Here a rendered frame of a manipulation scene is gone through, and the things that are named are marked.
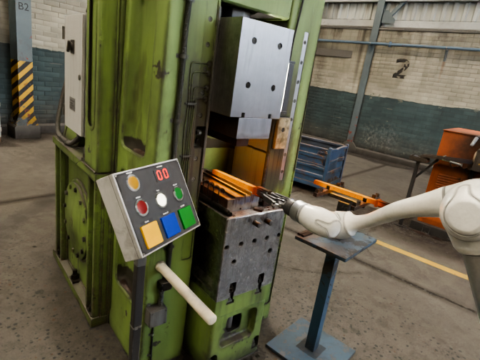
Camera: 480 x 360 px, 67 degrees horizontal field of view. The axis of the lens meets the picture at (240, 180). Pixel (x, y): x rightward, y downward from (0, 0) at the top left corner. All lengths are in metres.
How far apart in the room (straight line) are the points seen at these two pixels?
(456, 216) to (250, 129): 0.95
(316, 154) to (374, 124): 4.20
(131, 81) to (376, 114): 7.92
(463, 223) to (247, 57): 1.01
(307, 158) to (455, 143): 1.89
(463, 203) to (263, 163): 1.21
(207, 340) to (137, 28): 1.58
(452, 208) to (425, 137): 8.04
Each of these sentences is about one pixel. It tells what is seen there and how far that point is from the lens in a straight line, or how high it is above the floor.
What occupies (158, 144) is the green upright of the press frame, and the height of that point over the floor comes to 1.21.
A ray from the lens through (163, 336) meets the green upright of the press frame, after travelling 2.09.
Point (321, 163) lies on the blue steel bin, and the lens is 5.31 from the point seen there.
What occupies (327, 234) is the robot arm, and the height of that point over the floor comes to 1.02.
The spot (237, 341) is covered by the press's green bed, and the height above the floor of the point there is 0.15.
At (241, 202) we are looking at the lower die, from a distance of 1.74.
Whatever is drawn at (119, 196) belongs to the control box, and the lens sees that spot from 1.17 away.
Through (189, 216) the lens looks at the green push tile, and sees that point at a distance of 1.38.
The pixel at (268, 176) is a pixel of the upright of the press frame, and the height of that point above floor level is 1.03.
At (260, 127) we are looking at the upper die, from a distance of 1.68.
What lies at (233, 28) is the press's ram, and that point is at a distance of 1.60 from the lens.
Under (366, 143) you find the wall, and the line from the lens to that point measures 9.43.
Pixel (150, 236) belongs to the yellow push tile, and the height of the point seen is 1.01.
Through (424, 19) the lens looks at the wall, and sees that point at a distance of 9.47.
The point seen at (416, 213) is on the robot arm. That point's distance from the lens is 1.29.
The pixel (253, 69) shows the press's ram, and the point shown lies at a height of 1.57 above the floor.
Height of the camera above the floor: 1.55
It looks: 16 degrees down
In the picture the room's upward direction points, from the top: 8 degrees clockwise
